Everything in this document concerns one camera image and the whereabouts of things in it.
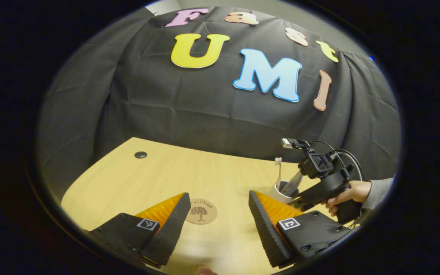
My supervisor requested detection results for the light wooden desktop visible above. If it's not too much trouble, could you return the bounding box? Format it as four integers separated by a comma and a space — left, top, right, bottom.
60, 137, 358, 275

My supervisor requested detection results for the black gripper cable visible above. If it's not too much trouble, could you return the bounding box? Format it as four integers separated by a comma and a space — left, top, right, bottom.
311, 140, 366, 182

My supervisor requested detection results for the beige toothbrush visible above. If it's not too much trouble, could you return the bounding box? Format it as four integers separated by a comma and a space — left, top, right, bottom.
275, 157, 283, 191

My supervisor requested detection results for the white cup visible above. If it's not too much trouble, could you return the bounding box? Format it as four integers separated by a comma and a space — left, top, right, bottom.
268, 180, 301, 205

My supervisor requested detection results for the round cork coaster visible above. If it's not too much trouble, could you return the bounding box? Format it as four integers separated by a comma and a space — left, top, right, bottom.
186, 198, 218, 225

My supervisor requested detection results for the black backdrop cloth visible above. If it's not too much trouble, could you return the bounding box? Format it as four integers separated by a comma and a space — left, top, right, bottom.
37, 6, 402, 203

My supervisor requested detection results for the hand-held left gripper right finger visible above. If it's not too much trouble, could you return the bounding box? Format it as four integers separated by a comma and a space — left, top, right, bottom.
248, 190, 352, 269

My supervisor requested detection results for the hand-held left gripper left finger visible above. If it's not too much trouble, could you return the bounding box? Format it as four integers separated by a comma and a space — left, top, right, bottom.
84, 192, 192, 269

